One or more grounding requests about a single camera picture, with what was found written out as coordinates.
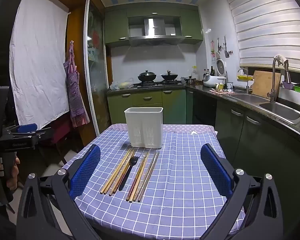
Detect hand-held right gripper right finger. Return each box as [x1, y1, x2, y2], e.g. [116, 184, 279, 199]
[200, 144, 284, 240]

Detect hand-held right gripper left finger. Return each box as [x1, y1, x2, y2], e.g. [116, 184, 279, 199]
[16, 144, 102, 240]

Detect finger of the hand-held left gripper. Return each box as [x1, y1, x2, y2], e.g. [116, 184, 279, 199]
[18, 128, 52, 140]
[15, 123, 38, 133]

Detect black plastic fork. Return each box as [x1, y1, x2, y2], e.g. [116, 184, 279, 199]
[118, 156, 140, 191]

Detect grey metal chopstick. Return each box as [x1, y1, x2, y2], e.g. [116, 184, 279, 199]
[140, 151, 160, 203]
[137, 151, 157, 203]

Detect white plastic utensil holder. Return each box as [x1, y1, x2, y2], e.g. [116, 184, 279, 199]
[124, 107, 164, 149]

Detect person's left forearm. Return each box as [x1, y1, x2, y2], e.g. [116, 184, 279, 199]
[0, 180, 18, 240]

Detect person's left hand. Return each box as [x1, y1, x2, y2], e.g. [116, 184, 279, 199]
[0, 156, 21, 191]

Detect red stool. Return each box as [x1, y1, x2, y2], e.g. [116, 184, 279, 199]
[51, 120, 72, 145]

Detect blue checkered tablecloth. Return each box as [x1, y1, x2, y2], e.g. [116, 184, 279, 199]
[61, 127, 245, 240]

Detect purple checkered apron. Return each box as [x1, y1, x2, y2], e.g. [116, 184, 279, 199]
[63, 40, 90, 128]

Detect dark green side cabinet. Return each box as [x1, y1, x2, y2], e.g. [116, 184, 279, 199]
[186, 90, 300, 238]

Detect white hanging sheet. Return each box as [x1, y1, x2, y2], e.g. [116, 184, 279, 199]
[9, 0, 70, 130]

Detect dark stone countertop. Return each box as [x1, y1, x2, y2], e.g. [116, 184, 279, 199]
[106, 82, 300, 140]

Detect glass sliding door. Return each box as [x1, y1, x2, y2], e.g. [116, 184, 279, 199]
[84, 0, 111, 135]

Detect steel double sink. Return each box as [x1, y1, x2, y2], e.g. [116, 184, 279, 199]
[229, 92, 300, 125]

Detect white countertop appliance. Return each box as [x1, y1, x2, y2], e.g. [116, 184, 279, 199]
[203, 74, 227, 88]

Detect clear plastic bag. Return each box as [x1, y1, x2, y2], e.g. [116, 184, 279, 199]
[109, 78, 134, 90]

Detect green base cabinet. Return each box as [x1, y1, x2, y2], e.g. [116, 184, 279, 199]
[107, 88, 193, 125]

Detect wooden cutting board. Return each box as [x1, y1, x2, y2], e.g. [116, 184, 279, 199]
[250, 70, 282, 99]

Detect black gas stove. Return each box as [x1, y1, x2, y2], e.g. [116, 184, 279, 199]
[136, 79, 185, 89]

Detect black wok with lid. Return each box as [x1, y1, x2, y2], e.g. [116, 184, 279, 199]
[137, 70, 157, 82]
[160, 70, 179, 81]

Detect tall steel faucet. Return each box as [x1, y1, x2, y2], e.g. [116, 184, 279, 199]
[266, 54, 290, 103]

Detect steel range hood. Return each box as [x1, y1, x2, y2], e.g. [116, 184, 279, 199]
[128, 17, 184, 47]

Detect white striped window blind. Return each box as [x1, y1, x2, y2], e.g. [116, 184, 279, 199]
[222, 0, 300, 73]

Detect green wall cabinets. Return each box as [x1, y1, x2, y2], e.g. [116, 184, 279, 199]
[104, 7, 204, 47]

